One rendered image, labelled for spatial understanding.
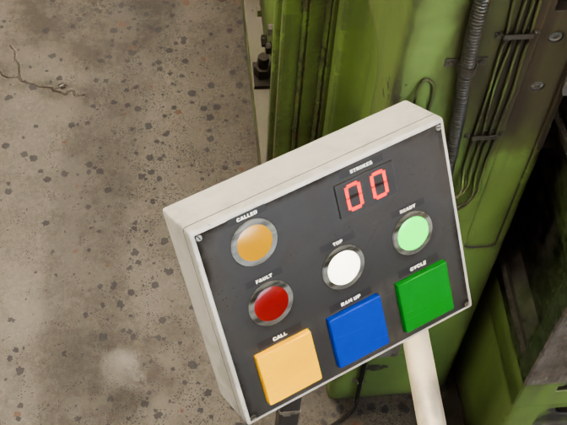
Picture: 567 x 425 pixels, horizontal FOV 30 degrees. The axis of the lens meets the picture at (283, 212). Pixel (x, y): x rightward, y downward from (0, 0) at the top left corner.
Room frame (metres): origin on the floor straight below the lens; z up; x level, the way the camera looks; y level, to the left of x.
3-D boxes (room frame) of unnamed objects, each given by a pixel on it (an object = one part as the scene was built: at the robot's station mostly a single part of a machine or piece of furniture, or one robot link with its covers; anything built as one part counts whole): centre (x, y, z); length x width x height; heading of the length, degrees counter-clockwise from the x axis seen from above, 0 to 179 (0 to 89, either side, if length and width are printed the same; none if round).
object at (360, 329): (0.61, -0.10, 1.01); 0.07 x 0.05 x 0.07; 125
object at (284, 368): (0.56, -0.02, 1.01); 0.07 x 0.05 x 0.07; 125
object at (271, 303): (0.59, 0.01, 1.09); 0.05 x 0.03 x 0.04; 100
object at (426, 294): (0.67, -0.18, 1.01); 0.07 x 0.05 x 0.07; 125
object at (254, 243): (0.63, 0.03, 1.16); 0.05 x 0.03 x 0.04; 100
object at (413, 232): (0.71, -0.16, 1.09); 0.05 x 0.03 x 0.04; 100
